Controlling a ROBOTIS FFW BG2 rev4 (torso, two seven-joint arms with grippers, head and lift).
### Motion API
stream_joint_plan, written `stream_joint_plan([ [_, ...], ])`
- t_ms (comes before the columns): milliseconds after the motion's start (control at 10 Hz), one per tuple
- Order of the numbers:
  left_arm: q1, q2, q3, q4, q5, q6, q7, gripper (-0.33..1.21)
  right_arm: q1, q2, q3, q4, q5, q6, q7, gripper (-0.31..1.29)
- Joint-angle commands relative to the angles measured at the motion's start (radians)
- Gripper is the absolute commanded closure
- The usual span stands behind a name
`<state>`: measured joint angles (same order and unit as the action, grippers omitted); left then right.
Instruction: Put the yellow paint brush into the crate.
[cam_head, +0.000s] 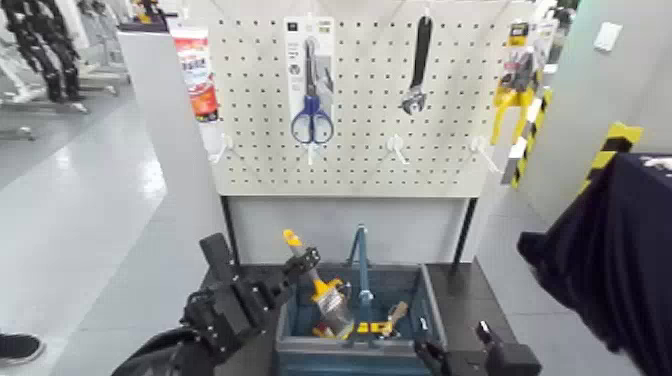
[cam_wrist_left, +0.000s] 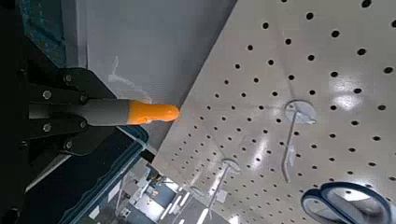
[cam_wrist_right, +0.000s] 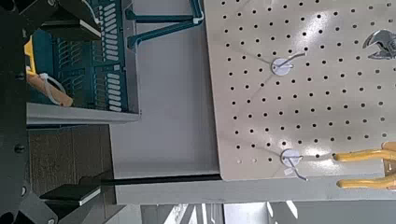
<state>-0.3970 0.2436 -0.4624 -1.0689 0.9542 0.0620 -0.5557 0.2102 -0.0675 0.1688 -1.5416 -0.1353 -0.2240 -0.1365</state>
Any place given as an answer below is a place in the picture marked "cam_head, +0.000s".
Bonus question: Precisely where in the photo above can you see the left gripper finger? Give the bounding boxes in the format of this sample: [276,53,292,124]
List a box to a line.
[282,256,308,289]
[301,245,323,272]

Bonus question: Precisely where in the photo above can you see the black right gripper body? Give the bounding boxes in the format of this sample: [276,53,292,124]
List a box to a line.
[441,342,542,376]

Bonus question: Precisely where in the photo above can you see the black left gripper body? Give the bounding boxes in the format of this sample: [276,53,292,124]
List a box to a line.
[219,270,298,338]

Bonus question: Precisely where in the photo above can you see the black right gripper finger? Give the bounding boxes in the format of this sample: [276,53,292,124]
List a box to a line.
[474,320,504,352]
[414,340,449,376]

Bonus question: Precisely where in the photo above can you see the yellow handled paint brush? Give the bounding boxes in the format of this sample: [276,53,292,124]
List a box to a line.
[282,228,356,340]

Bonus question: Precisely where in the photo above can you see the yellow tool in crate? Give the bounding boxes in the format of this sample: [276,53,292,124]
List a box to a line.
[355,320,395,338]

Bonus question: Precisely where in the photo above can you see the teal plastic crate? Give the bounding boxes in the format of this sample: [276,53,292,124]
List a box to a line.
[273,262,451,376]

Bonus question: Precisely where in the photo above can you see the black pegboard stand leg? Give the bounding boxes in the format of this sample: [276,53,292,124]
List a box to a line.
[450,196,480,266]
[220,195,242,266]

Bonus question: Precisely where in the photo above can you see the beige pegboard panel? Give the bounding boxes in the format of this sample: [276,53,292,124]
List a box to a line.
[207,12,518,200]

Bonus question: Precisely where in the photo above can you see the person in navy clothing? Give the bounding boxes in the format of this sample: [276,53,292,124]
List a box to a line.
[516,152,672,376]

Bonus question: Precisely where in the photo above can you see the yellow black hazard striped edge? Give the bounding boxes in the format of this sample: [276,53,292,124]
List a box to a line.
[501,86,554,189]

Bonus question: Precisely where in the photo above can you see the sealant tube with clear nozzle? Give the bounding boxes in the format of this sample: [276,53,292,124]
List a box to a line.
[170,23,227,160]

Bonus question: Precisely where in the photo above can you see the white scissors packaging card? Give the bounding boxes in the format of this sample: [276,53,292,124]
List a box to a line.
[283,15,336,152]

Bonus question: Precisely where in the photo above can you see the black adjustable wrench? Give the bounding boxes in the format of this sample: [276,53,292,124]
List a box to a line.
[399,15,435,117]

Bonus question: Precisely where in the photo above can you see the yellow black packaged hand tool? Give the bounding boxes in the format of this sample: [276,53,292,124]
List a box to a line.
[489,20,545,147]

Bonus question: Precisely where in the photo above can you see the black shoe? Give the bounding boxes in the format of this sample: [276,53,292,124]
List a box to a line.
[0,332,47,368]

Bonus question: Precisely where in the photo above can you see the black humanoid robot on stand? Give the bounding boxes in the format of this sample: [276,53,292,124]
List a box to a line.
[0,0,132,114]

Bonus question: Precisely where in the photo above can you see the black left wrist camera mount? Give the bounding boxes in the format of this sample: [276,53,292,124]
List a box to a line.
[199,232,239,291]

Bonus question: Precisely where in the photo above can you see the wooden handled brush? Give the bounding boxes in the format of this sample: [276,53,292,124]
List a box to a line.
[386,300,410,323]

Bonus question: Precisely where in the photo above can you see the blue handled scissors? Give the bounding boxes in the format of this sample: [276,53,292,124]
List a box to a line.
[290,37,336,146]

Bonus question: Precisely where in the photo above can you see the yellow black hazard striped post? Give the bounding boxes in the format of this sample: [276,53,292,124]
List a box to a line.
[579,121,645,193]

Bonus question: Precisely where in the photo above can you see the white wall plate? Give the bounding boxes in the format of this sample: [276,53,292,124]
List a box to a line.
[594,20,624,53]

